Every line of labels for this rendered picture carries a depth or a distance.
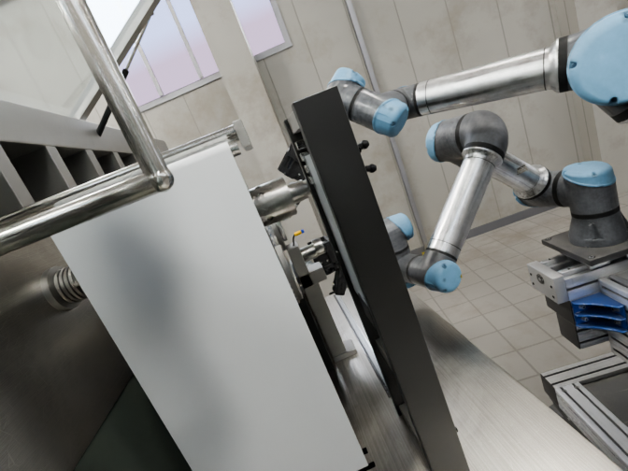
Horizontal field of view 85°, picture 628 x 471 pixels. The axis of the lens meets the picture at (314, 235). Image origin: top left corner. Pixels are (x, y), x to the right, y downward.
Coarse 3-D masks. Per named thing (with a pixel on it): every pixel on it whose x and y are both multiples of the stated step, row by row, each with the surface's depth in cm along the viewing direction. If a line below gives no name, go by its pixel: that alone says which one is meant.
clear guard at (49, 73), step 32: (0, 0) 50; (32, 0) 55; (96, 0) 68; (128, 0) 76; (0, 32) 53; (32, 32) 59; (64, 32) 65; (0, 64) 57; (32, 64) 63; (64, 64) 71; (0, 96) 61; (32, 96) 68; (64, 96) 77
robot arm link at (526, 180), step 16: (432, 128) 99; (448, 128) 92; (432, 144) 98; (448, 144) 93; (448, 160) 99; (512, 160) 102; (496, 176) 104; (512, 176) 104; (528, 176) 105; (544, 176) 107; (528, 192) 110; (544, 192) 108
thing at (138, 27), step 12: (156, 0) 84; (144, 12) 83; (132, 24) 83; (144, 24) 85; (132, 36) 84; (120, 48) 84; (120, 60) 85; (132, 60) 88; (96, 84) 84; (96, 96) 86; (84, 108) 85; (108, 108) 89; (84, 120) 88
